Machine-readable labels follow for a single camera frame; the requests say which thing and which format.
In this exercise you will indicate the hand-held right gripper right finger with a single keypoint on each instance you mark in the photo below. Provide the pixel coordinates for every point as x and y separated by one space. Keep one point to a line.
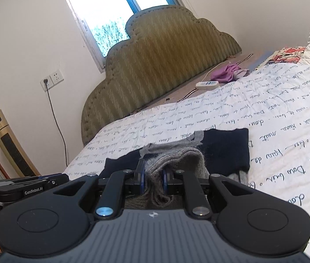
164 180

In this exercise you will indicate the olive padded headboard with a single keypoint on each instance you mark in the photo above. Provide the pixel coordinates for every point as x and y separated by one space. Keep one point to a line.
160 68

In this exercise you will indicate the beige mattress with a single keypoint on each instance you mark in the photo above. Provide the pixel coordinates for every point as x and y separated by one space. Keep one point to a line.
187 87

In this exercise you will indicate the white script-printed bed sheet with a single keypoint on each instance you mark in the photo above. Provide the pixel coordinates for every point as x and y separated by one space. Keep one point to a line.
267 115

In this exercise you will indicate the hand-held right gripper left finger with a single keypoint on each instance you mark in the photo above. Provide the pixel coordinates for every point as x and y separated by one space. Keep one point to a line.
143 179

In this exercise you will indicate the white power strip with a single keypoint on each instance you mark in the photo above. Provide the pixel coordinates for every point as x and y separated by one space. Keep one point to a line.
207 85

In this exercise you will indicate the gold tower fan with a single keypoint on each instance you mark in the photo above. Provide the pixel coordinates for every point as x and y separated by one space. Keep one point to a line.
11 145

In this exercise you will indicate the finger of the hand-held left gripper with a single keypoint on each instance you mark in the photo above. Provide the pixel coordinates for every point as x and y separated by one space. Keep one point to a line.
59 180

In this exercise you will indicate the white wall outlet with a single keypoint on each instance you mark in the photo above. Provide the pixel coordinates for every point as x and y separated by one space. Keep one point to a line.
53 80

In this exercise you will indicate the purple cloth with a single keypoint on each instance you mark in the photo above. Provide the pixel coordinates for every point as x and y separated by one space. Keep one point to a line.
226 72

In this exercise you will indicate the grey sweater with navy sleeves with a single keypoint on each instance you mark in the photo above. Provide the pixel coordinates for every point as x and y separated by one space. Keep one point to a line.
223 148

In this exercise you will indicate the window with blue frame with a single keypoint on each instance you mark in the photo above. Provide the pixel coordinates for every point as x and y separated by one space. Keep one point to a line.
111 11

